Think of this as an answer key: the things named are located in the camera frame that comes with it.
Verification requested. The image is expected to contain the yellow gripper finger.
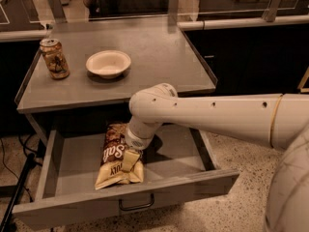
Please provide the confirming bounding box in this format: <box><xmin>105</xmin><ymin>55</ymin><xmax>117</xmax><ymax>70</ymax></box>
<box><xmin>122</xmin><ymin>150</ymin><xmax>140</xmax><ymax>172</ymax></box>

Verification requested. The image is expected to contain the brown sea salt chip bag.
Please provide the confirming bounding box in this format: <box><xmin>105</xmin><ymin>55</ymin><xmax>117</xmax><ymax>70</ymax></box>
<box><xmin>95</xmin><ymin>123</ymin><xmax>144</xmax><ymax>190</ymax></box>

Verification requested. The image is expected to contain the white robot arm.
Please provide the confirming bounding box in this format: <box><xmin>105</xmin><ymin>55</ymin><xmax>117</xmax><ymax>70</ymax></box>
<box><xmin>126</xmin><ymin>83</ymin><xmax>309</xmax><ymax>232</ymax></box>

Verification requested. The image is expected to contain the open grey top drawer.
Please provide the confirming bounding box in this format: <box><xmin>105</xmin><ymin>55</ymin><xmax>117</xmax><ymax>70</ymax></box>
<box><xmin>12</xmin><ymin>123</ymin><xmax>240</xmax><ymax>232</ymax></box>

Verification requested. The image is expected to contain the grey metal counter cabinet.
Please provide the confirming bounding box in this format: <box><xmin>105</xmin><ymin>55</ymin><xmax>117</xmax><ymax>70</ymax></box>
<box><xmin>17</xmin><ymin>16</ymin><xmax>215</xmax><ymax>139</ymax></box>

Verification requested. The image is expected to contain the white paper bowl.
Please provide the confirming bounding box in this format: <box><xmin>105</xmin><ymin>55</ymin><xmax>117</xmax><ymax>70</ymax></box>
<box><xmin>86</xmin><ymin>50</ymin><xmax>131</xmax><ymax>79</ymax></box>

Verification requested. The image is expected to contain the brown drink can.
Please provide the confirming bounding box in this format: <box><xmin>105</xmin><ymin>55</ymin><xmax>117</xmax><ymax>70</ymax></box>
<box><xmin>40</xmin><ymin>39</ymin><xmax>70</xmax><ymax>79</ymax></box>

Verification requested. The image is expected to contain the black pole left floor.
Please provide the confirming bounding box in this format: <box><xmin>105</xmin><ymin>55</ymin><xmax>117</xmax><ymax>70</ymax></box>
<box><xmin>0</xmin><ymin>154</ymin><xmax>35</xmax><ymax>232</ymax></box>

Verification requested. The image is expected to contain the black drawer handle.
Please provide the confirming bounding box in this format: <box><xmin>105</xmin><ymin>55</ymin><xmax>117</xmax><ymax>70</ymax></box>
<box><xmin>118</xmin><ymin>193</ymin><xmax>155</xmax><ymax>212</ymax></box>

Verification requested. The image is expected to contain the black floor cable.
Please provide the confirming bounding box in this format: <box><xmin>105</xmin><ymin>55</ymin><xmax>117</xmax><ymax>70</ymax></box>
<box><xmin>0</xmin><ymin>135</ymin><xmax>40</xmax><ymax>200</ymax></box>

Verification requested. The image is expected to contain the white horizontal rail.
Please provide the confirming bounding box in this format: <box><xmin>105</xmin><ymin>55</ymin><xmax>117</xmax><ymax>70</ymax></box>
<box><xmin>178</xmin><ymin>14</ymin><xmax>309</xmax><ymax>31</ymax></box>

